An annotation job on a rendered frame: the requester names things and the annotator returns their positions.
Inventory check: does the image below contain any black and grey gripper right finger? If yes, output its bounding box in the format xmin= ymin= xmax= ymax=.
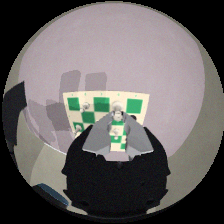
xmin=121 ymin=111 xmax=171 ymax=176

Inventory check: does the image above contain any green and cream chessboard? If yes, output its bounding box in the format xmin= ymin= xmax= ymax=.
xmin=63 ymin=90 xmax=149 ymax=151

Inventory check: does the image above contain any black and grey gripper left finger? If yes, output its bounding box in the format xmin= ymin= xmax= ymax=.
xmin=61 ymin=110 xmax=115 ymax=176

